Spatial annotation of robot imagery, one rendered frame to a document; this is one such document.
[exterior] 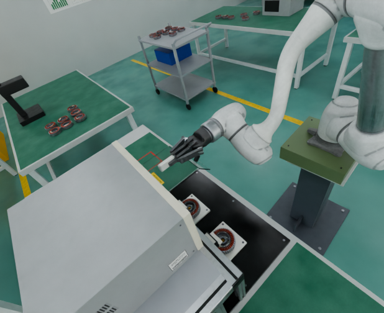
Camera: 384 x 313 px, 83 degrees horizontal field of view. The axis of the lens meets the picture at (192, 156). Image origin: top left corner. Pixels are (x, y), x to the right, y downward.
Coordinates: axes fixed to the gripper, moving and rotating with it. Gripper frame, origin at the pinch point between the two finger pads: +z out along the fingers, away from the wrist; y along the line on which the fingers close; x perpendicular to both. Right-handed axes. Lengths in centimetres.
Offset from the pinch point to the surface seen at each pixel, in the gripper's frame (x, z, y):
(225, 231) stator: -39.5, -6.4, -19.1
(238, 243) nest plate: -43, -8, -26
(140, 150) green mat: -46, -10, 73
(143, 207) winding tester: 10.7, 17.1, -18.5
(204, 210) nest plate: -42.9, -8.2, -1.8
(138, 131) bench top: -47, -21, 95
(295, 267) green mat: -46, -17, -48
